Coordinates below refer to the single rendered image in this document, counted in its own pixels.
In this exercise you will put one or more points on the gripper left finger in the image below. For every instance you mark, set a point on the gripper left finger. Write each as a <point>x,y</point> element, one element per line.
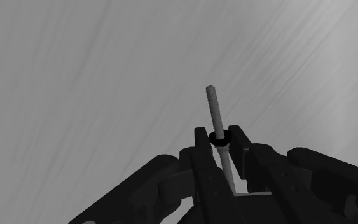
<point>178,186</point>

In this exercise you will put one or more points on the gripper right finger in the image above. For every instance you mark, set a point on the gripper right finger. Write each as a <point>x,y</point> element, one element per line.
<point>290,176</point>

